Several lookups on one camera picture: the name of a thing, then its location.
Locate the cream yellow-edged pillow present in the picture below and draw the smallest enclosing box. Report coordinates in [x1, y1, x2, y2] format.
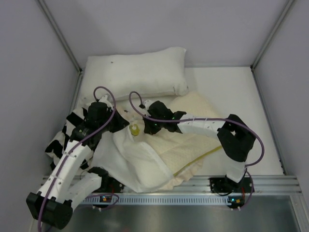
[129, 90, 226, 178]

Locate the grey plush cream-frilled pillowcase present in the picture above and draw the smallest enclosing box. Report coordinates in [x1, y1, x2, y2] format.
[92, 106, 193, 193]

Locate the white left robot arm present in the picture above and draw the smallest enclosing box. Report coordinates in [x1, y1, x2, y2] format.
[26, 101, 129, 230]

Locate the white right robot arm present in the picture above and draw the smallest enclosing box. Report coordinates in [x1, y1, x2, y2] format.
[140, 100, 256, 196]

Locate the white plain pillow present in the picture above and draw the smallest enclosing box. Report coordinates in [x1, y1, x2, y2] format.
[80, 47, 188, 102]

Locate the black white striped cloth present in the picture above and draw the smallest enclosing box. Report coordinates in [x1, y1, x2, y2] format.
[45, 106, 88, 170]

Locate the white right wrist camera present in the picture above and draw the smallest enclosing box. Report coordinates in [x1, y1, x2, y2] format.
[139, 100, 154, 111]

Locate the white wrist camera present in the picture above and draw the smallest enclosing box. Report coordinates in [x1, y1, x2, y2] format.
[98, 94, 114, 108]
[139, 100, 154, 111]

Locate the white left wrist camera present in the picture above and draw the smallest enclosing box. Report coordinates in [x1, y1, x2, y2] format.
[98, 94, 114, 108]

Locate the left corner aluminium post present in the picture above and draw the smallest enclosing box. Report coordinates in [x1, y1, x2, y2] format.
[35, 0, 82, 74]

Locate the corner aluminium post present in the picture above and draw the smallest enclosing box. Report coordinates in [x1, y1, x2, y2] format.
[250, 0, 297, 72]
[35, 0, 82, 74]

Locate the right corner aluminium post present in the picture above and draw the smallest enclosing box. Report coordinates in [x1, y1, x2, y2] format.
[250, 0, 297, 72]

